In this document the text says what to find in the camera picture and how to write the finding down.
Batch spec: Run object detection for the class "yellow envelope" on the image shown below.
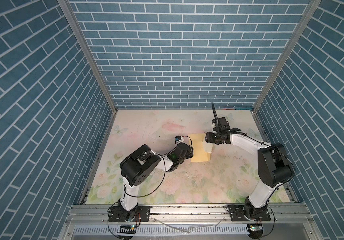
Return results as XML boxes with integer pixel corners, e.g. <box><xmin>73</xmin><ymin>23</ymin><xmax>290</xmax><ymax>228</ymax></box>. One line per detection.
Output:
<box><xmin>189</xmin><ymin>134</ymin><xmax>211</xmax><ymax>163</ymax></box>

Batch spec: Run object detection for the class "right controller board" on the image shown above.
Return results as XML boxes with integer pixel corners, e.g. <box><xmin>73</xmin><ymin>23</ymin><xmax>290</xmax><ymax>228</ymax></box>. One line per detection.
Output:
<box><xmin>248</xmin><ymin>224</ymin><xmax>264</xmax><ymax>233</ymax></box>

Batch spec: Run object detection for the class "left controller board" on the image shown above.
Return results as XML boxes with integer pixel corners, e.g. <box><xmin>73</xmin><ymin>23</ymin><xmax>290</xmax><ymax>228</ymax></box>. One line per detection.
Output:
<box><xmin>117</xmin><ymin>225</ymin><xmax>137</xmax><ymax>236</ymax></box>

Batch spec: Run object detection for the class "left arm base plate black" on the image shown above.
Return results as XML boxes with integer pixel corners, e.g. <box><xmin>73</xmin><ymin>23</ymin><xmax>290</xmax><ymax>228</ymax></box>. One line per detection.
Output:
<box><xmin>108</xmin><ymin>205</ymin><xmax>151</xmax><ymax>223</ymax></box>

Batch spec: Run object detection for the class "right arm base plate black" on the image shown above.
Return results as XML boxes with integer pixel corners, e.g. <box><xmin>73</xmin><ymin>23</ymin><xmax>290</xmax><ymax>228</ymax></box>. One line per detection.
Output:
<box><xmin>226</xmin><ymin>204</ymin><xmax>271</xmax><ymax>222</ymax></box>

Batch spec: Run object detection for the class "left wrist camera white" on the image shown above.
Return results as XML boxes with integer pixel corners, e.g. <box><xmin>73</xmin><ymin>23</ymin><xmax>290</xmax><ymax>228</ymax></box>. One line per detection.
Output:
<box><xmin>175</xmin><ymin>136</ymin><xmax>183</xmax><ymax>144</ymax></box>

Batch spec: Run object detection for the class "beige letter paper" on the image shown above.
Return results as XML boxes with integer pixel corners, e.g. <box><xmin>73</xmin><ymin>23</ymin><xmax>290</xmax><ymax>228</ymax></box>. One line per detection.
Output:
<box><xmin>203</xmin><ymin>141</ymin><xmax>213</xmax><ymax>154</ymax></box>

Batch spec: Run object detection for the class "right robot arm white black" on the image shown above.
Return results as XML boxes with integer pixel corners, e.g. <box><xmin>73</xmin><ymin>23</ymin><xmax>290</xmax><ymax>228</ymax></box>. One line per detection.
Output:
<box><xmin>205</xmin><ymin>132</ymin><xmax>296</xmax><ymax>221</ymax></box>

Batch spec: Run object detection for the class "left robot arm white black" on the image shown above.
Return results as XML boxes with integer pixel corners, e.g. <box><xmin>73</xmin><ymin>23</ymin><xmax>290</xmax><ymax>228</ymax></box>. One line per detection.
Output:
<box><xmin>119</xmin><ymin>140</ymin><xmax>194</xmax><ymax>213</ymax></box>

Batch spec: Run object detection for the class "right black corrugated cable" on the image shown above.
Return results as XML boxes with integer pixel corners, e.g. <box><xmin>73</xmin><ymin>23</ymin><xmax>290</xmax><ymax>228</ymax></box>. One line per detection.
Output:
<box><xmin>210</xmin><ymin>101</ymin><xmax>219</xmax><ymax>127</ymax></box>

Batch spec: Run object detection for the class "controller board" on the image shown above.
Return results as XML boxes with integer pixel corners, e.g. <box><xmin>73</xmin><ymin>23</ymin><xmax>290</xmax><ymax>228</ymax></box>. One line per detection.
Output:
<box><xmin>117</xmin><ymin>225</ymin><xmax>137</xmax><ymax>236</ymax></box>
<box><xmin>248</xmin><ymin>224</ymin><xmax>264</xmax><ymax>233</ymax></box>

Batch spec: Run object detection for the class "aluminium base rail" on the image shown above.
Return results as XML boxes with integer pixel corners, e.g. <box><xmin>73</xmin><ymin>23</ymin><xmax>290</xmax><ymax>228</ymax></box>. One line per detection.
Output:
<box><xmin>59</xmin><ymin>203</ymin><xmax>322</xmax><ymax>240</ymax></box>

